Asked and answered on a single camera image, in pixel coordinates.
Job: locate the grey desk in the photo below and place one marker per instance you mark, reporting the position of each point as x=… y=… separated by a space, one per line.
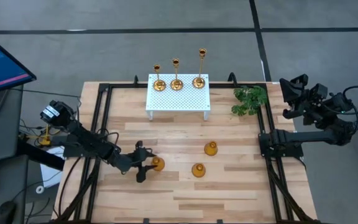
x=2 y=133

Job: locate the medium brass candlestick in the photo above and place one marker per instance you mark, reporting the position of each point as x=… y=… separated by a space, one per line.
x=176 y=84

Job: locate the black aluminium table frame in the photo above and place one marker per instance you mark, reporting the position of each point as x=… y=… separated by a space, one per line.
x=219 y=85

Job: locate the green leafy plant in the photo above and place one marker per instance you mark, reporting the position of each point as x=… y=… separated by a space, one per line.
x=249 y=99

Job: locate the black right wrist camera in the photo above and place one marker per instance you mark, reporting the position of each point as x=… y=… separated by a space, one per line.
x=318 y=91

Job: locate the white tape roll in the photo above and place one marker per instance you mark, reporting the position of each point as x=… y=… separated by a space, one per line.
x=37 y=189

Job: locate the short brass candlestick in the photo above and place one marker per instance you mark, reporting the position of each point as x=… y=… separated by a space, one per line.
x=159 y=85

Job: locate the black desk beam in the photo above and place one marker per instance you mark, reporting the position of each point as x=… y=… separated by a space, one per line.
x=42 y=157

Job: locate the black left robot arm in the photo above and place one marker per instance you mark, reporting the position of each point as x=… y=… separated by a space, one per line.
x=85 y=140

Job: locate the black computer mouse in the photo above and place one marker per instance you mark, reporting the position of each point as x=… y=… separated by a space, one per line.
x=5 y=213

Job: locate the black frame hook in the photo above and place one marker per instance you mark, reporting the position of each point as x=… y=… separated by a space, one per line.
x=135 y=80
x=233 y=77

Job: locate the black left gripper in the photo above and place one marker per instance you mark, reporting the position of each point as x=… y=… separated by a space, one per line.
x=139 y=158

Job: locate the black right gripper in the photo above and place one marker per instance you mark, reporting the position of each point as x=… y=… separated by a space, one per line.
x=312 y=110

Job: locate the white perforated metal shelf riser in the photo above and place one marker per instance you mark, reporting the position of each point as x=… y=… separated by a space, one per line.
x=179 y=102

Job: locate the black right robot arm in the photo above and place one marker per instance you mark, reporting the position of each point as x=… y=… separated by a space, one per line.
x=306 y=137

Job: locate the amber ribbed glass candle holder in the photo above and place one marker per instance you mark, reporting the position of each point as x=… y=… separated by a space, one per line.
x=159 y=164
x=211 y=150
x=198 y=171

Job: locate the tall brass candlestick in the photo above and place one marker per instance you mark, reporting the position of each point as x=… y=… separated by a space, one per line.
x=199 y=82

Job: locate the yellow clamp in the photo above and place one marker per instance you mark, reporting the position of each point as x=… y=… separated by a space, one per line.
x=46 y=141

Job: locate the white paper sheet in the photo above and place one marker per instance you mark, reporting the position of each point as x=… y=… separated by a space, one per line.
x=50 y=175

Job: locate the black table edge clip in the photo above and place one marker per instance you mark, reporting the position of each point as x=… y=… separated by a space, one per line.
x=146 y=221
x=219 y=221

